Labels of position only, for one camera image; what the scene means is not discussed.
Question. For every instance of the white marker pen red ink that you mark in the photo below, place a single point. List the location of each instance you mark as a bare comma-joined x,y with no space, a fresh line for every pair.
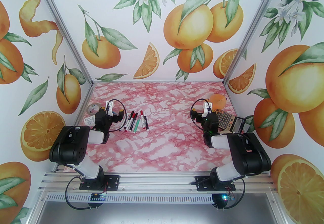
142,120
129,121

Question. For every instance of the white marker pen black ink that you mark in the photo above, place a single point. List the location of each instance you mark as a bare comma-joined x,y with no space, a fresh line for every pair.
146,123
133,122

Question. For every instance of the green pen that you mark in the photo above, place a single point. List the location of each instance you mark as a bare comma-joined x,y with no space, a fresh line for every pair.
136,125

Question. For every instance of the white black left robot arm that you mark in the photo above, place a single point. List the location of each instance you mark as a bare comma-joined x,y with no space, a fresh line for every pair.
68,144

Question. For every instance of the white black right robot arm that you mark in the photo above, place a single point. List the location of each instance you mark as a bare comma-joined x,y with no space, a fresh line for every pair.
250,152

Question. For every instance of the orange plush toy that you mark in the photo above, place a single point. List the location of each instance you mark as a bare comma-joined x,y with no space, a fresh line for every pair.
217,101

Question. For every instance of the clear tape roll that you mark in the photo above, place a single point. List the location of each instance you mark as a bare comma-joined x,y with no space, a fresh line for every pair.
90,105

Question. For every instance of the white bottle blue cap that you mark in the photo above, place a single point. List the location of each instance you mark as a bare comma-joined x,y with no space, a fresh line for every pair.
89,119

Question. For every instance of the grey desk calculator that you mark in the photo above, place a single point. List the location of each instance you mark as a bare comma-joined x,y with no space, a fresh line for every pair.
227,119

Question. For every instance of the beige masking tape roll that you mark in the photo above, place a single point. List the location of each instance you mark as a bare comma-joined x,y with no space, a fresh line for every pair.
224,132

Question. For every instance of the pink marble pattern mat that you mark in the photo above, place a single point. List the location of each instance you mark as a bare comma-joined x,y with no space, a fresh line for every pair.
164,164

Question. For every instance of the small circuit board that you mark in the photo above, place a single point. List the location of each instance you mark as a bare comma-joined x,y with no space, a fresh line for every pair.
226,197
97,196

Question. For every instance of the perforated metal strip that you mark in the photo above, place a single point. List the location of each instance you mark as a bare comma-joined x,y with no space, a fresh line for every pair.
152,197

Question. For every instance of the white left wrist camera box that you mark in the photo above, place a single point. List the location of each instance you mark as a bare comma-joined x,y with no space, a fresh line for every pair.
109,109

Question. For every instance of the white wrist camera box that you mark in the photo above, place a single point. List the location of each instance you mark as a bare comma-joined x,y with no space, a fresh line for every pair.
207,109
109,109

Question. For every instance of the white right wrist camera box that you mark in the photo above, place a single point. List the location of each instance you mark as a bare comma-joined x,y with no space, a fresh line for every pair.
207,109

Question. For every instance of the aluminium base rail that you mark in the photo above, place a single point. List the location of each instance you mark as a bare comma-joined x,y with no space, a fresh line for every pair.
157,182

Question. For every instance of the aluminium frame post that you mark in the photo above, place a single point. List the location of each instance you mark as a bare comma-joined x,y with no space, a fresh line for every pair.
63,28
252,28

